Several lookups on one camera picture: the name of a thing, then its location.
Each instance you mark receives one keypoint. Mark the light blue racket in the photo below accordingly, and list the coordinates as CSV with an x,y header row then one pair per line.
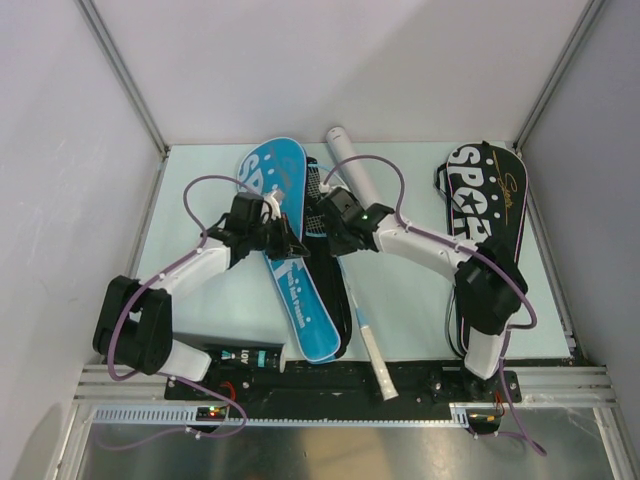
x,y
386,386

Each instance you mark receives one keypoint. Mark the blue racket cover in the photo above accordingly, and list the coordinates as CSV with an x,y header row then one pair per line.
x,y
312,288

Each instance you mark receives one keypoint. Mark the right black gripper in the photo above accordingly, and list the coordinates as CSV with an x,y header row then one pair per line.
x,y
336,249

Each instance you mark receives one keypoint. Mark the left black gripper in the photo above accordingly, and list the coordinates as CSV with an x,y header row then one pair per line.
x,y
288,244

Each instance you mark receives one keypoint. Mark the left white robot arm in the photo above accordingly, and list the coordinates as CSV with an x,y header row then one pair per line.
x,y
135,324

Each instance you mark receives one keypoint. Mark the black shuttlecock tube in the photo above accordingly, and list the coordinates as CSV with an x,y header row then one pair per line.
x,y
240,354

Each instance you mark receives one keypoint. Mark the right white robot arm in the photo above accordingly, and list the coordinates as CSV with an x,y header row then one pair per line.
x,y
490,289

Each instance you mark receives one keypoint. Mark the black racket cover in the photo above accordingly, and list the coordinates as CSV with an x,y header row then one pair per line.
x,y
484,187

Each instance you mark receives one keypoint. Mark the white shuttlecock tube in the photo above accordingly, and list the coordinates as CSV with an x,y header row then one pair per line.
x,y
354,172

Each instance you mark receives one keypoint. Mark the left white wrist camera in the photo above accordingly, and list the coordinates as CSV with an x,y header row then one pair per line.
x,y
274,200

